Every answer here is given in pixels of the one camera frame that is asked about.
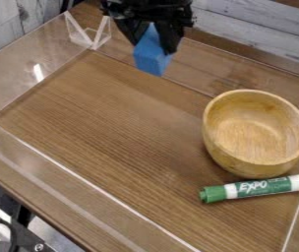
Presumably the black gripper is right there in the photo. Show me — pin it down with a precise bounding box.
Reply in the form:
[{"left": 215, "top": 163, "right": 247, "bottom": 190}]
[{"left": 100, "top": 0, "right": 194, "bottom": 55}]

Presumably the clear acrylic tray wall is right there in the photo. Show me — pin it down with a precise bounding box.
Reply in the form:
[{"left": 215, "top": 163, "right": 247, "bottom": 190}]
[{"left": 0, "top": 126, "right": 200, "bottom": 252}]

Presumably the brown wooden bowl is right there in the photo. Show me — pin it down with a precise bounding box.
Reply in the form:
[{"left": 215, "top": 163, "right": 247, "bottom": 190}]
[{"left": 202, "top": 90, "right": 299, "bottom": 178}]

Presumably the green Expo marker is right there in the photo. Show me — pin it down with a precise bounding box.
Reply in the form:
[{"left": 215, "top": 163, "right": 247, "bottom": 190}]
[{"left": 199, "top": 174, "right": 299, "bottom": 204}]

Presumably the blue rectangular block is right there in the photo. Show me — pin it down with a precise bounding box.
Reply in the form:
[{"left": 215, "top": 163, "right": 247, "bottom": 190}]
[{"left": 132, "top": 24, "right": 172, "bottom": 76}]

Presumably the clear acrylic corner bracket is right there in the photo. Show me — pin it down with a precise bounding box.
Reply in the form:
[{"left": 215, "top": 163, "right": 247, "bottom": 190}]
[{"left": 64, "top": 12, "right": 112, "bottom": 50}]

